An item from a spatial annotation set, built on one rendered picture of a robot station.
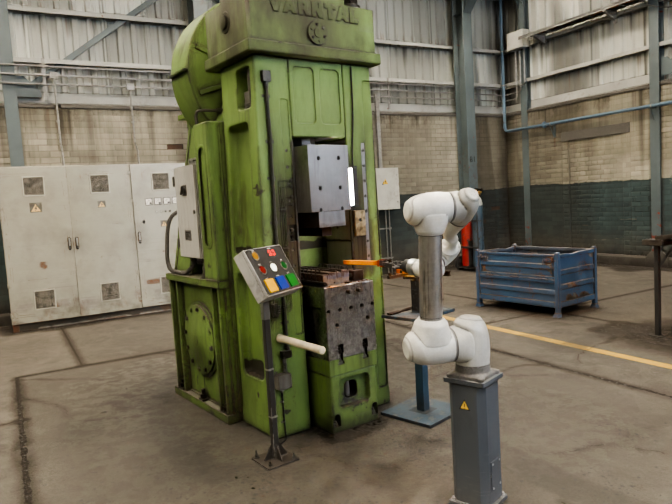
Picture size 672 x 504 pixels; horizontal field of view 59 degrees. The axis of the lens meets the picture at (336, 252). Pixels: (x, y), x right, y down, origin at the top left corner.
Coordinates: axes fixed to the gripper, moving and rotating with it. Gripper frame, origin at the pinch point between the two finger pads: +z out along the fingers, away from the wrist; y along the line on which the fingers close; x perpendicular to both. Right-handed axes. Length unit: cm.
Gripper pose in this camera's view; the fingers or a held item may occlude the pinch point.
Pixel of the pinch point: (385, 263)
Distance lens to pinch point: 329.5
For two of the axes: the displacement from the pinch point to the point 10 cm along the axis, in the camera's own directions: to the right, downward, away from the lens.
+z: -5.9, -0.8, 8.0
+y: 8.0, -1.0, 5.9
